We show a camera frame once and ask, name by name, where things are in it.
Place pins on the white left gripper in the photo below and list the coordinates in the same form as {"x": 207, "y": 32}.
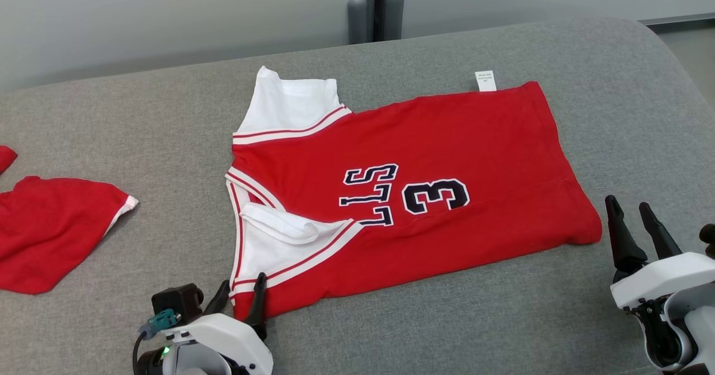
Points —
{"x": 234, "y": 341}

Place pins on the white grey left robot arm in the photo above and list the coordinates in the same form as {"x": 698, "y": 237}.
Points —
{"x": 204, "y": 368}

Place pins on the red shorts white trim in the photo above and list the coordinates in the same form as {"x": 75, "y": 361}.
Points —
{"x": 50, "y": 235}

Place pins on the dark grey wall rail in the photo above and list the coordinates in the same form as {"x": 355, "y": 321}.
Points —
{"x": 676, "y": 19}

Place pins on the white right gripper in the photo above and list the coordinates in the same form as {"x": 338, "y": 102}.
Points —
{"x": 665, "y": 277}

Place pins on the grey fabric sofa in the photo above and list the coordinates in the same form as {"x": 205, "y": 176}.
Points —
{"x": 391, "y": 341}

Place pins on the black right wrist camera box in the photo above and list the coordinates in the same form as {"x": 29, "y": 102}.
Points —
{"x": 708, "y": 241}

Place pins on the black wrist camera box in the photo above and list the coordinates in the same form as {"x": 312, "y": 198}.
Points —
{"x": 176, "y": 302}
{"x": 708, "y": 241}

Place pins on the red Bulls 23 jersey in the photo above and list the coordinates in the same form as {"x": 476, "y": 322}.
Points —
{"x": 447, "y": 140}

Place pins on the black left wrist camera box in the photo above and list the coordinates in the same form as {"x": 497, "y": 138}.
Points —
{"x": 176, "y": 302}

